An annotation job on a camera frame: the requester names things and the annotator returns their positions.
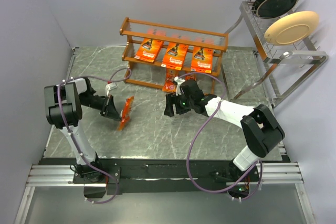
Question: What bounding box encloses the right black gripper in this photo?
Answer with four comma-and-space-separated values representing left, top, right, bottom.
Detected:
164, 91, 194, 117

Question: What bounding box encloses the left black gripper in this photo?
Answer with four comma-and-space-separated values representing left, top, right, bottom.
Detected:
79, 93, 122, 121

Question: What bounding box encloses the orange blister pack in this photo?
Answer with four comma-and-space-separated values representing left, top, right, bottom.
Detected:
184, 73, 196, 81
117, 96, 134, 131
162, 68, 179, 92

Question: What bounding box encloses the orange razor box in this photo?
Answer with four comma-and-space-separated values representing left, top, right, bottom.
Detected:
191, 47, 214, 73
134, 38, 164, 63
161, 42, 188, 70

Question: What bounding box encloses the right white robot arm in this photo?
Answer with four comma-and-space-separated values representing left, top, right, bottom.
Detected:
164, 77, 285, 181

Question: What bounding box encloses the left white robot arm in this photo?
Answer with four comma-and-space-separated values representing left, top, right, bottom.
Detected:
44, 77, 122, 183

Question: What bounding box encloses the orange wooden shelf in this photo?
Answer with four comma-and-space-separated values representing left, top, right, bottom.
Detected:
119, 17, 228, 78

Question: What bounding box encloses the black base beam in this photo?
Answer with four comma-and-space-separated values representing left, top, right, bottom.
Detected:
70, 156, 260, 195

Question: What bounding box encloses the metal dish rack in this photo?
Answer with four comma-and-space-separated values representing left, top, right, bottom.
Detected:
226, 0, 328, 108

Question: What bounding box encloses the black plate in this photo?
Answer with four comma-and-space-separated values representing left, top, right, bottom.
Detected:
251, 0, 299, 18

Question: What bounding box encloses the beige plate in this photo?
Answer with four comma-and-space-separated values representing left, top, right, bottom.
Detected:
264, 11, 320, 46

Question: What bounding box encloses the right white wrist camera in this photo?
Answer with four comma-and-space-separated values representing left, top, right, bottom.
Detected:
174, 77, 185, 95

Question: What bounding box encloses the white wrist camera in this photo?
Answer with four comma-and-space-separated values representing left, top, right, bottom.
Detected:
174, 77, 185, 95
105, 83, 117, 96

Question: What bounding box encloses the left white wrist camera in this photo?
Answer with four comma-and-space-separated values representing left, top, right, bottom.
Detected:
105, 83, 117, 96

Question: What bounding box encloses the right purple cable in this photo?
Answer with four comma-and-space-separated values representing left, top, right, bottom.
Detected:
173, 71, 264, 201

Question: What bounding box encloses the purple cable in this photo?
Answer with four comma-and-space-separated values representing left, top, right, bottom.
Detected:
57, 68, 132, 205
173, 71, 264, 201

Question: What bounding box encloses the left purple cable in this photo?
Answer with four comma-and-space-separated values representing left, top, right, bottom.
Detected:
57, 68, 132, 205

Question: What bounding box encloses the aluminium frame rail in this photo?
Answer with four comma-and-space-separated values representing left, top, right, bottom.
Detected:
14, 47, 316, 224

